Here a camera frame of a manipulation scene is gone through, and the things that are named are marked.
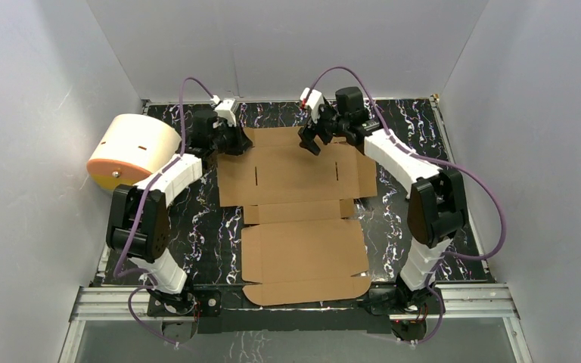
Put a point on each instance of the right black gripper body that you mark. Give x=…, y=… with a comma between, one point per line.
x=330, y=123

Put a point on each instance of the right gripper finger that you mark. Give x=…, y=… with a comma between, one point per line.
x=311, y=145
x=305, y=130

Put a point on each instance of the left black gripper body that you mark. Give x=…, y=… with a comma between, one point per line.
x=231, y=138

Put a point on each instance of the brown cardboard box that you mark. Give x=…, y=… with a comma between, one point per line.
x=301, y=242

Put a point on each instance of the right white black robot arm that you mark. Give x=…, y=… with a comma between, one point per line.
x=437, y=202

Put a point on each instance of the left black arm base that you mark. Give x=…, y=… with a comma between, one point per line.
x=181, y=312

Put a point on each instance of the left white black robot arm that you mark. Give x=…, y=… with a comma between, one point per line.
x=138, y=225

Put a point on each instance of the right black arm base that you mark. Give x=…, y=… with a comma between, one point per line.
x=422, y=310

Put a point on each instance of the cream cylindrical drum device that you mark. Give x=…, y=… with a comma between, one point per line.
x=133, y=148

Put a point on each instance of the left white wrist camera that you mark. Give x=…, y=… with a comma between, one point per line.
x=226, y=108

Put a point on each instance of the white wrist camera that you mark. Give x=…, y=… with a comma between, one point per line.
x=226, y=108
x=310, y=101

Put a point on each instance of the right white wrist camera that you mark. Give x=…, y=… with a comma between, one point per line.
x=310, y=101

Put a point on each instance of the aluminium front frame rail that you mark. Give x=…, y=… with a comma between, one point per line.
x=461, y=301

